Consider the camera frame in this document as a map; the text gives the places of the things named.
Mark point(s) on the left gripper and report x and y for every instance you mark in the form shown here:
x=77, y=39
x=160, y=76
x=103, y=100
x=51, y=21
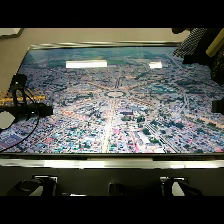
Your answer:
x=43, y=110

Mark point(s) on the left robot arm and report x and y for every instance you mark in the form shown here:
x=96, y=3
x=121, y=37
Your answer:
x=20, y=111

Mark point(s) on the grey checked garment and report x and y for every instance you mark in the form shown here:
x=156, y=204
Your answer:
x=191, y=43

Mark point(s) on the dark patterned garment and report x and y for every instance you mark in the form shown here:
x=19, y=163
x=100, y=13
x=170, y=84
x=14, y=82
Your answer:
x=218, y=68

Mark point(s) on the pale beige bar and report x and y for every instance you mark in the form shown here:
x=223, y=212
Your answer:
x=216, y=46

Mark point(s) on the silver frame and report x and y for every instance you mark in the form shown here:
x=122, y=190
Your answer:
x=100, y=163

